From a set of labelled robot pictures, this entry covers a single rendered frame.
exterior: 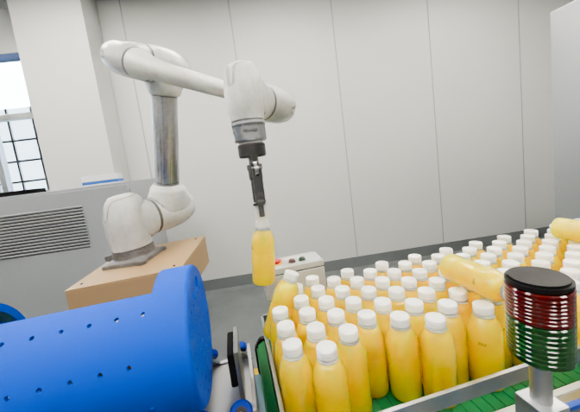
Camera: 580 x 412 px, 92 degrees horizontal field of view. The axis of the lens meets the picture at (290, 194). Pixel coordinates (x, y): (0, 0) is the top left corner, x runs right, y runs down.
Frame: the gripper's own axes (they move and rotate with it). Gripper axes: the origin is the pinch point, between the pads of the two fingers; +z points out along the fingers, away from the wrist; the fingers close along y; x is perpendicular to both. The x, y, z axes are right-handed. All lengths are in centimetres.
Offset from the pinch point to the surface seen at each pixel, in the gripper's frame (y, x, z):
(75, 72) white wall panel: -244, -142, -128
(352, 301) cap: 17.5, 17.5, 21.1
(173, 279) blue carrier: 20.6, -20.6, 6.1
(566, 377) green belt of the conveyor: 35, 57, 39
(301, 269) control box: -7.4, 11.1, 20.7
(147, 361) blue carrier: 30.3, -24.4, 15.6
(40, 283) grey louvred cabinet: -147, -150, 49
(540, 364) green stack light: 54, 24, 12
